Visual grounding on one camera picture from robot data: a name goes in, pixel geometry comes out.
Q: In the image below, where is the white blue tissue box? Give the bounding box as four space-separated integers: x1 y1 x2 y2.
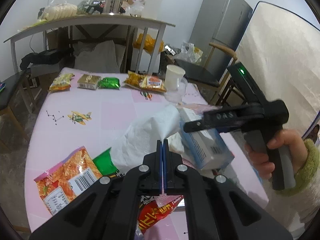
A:
179 107 234 170

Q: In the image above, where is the clear plastic cup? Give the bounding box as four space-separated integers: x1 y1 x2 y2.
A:
164 77 188 104

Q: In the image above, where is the red snack bag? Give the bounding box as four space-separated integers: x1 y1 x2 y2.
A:
138 194 184 234

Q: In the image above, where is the green snack wrapper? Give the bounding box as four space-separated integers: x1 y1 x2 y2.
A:
93 148 119 178

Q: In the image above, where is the orange pink snack bag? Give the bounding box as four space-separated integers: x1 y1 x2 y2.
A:
34 146 102 215

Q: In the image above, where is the white tissue paper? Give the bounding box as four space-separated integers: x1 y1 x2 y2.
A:
110 105 182 174

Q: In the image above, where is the green fleece sleeve forearm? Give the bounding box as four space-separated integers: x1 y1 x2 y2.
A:
263 139 319 229

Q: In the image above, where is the person's right hand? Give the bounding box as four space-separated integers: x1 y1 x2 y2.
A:
245 129 308 179

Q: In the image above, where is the wooden armchair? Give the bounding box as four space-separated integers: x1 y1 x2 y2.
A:
174 42 238 103

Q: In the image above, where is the white paper cup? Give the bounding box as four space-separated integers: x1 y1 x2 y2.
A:
164 64 185 91

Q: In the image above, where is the orange chip bag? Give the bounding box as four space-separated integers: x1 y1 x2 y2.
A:
124 71 167 93

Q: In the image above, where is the pink tablecloth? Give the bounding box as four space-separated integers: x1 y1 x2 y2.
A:
24 68 268 239

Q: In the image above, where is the white plastic bag on chair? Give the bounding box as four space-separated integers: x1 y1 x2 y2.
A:
174 42 203 64

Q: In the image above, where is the white mattress with blue trim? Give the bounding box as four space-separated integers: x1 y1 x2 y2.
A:
236 2 319 137

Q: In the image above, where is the orange plastic bag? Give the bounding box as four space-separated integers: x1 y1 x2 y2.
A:
133 33 164 55

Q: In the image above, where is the shiny green snack packet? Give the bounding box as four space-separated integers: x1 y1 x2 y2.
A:
98 77 120 89

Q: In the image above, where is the silver refrigerator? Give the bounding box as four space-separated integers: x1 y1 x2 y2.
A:
189 0 253 66

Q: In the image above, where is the grey white desk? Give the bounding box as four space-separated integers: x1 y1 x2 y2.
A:
5 13 175 75

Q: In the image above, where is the gold brown snack packet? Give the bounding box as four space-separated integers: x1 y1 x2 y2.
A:
77 74 101 90

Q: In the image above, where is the yellow snack bag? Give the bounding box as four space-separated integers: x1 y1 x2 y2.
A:
49 73 74 93

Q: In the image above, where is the bag of white buns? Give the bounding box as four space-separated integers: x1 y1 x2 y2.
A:
40 3 78 21

